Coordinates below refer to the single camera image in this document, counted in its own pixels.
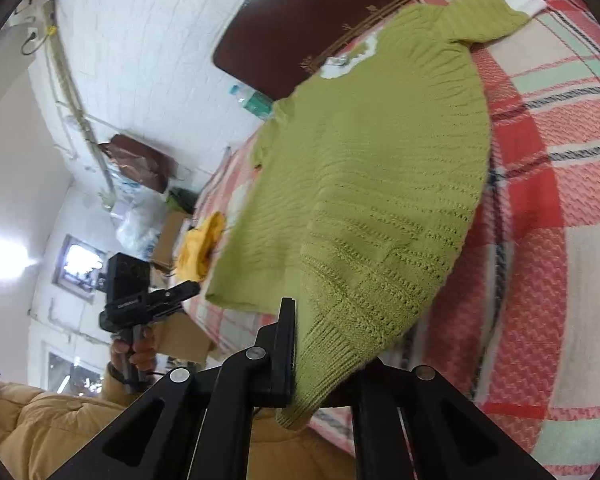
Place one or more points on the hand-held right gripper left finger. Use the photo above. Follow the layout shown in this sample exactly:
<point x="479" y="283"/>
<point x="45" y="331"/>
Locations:
<point x="280" y="360"/>

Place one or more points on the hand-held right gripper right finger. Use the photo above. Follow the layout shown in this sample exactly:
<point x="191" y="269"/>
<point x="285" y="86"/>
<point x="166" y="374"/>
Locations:
<point x="375" y="410"/>

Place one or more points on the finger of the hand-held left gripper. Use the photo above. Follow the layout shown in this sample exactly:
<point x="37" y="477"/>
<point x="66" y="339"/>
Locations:
<point x="165" y="311"/>
<point x="177" y="292"/>

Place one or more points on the green knit sweater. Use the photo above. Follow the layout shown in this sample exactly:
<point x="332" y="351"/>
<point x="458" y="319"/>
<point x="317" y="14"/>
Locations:
<point x="380" y="185"/>

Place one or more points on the person's left forearm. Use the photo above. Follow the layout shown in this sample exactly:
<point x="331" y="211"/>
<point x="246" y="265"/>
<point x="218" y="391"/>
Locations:
<point x="115" y="385"/>

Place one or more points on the person's left hand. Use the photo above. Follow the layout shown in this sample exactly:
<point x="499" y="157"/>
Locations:
<point x="145" y="347"/>

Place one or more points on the cardboard box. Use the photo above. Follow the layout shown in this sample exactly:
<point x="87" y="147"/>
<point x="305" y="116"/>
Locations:
<point x="170" y="235"/>
<point x="185" y="335"/>

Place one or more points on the window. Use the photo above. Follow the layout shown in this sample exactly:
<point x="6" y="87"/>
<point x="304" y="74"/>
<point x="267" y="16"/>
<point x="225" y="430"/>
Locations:
<point x="70" y="370"/>
<point x="80" y="265"/>

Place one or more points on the white plastic bag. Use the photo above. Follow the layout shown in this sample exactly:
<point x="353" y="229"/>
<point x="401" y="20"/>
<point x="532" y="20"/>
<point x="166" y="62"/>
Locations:
<point x="135" y="230"/>

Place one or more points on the yellow garment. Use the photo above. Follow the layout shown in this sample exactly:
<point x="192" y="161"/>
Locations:
<point x="200" y="245"/>

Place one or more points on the dark green bag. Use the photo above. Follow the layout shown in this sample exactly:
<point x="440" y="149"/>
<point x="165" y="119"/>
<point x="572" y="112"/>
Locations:
<point x="180" y="200"/>

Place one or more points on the brown bag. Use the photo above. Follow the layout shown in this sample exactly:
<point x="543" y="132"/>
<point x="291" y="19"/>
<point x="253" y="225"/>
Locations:
<point x="140" y="160"/>

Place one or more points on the person's yellow puffer jacket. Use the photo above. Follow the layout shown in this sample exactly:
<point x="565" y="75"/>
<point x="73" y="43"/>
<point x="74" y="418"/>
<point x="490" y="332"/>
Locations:
<point x="30" y="420"/>

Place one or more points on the red plaid blanket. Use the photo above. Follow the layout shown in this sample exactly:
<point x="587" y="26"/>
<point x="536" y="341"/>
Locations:
<point x="530" y="285"/>

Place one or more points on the plastic water bottle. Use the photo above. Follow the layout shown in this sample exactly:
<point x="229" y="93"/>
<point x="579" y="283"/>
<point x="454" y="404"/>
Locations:
<point x="252" y="102"/>

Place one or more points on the brown headboard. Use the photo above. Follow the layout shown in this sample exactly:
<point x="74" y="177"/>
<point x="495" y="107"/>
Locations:
<point x="290" y="25"/>

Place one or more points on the white wall pipe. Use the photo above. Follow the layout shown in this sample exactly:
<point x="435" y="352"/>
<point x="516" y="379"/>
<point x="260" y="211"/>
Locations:
<point x="75" y="105"/>

